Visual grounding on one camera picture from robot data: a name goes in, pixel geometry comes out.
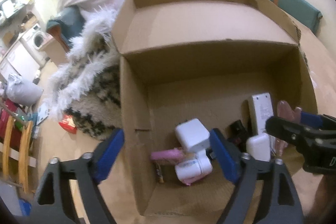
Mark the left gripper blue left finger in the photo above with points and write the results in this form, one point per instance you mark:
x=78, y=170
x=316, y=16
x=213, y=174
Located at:
x=53, y=202

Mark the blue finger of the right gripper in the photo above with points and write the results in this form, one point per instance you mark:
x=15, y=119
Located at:
x=311, y=120

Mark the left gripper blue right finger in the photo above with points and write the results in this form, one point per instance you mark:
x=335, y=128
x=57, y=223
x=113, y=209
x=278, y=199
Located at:
x=279, y=202

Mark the black flashlight with strap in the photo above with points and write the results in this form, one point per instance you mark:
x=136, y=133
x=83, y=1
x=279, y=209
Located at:
x=239, y=134

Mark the white pill bottle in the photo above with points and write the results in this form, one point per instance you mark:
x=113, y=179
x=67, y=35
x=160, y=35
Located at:
x=196, y=165

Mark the white earbuds case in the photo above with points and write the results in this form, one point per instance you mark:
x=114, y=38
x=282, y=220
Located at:
x=258, y=147

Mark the white wall charger plug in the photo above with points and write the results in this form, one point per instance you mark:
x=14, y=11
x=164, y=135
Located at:
x=193, y=136

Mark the pink plush coin purse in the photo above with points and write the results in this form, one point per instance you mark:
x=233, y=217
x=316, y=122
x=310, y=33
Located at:
x=189, y=181

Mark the pink patterned small case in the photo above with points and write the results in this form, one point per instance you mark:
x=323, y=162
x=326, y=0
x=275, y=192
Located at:
x=170, y=155

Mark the gold black AA battery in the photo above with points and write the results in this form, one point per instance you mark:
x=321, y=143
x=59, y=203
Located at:
x=159, y=173

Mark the black labelled battery stick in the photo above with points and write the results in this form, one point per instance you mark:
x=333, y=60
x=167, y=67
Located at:
x=210, y=154

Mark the person right hand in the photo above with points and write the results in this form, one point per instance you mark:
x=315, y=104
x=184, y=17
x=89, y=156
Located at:
x=323, y=210

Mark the red gift bag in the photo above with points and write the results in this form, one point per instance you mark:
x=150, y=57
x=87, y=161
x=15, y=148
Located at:
x=67, y=123

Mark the yellow wooden rack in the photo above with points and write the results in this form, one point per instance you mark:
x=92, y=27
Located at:
x=22, y=155

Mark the bathroom scale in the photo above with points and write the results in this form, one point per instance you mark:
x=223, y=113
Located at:
x=43, y=113

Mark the shaggy black white blanket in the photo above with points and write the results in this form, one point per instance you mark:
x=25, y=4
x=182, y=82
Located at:
x=87, y=86

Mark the grey plastic bag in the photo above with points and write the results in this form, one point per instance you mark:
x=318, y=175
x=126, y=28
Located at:
x=22, y=91

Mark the open cardboard box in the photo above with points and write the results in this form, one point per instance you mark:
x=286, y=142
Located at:
x=185, y=59

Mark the teal cushion with orange stripe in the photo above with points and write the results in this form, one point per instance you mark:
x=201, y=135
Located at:
x=303, y=11

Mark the white kitchen cabinet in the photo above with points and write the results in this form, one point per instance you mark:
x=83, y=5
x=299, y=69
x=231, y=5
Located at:
x=17, y=61

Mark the white washing machine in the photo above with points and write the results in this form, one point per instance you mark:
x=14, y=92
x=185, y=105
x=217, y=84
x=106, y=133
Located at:
x=33, y=40

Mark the teal pillow at bedside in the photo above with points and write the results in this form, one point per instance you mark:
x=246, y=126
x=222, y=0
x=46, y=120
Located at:
x=66, y=25

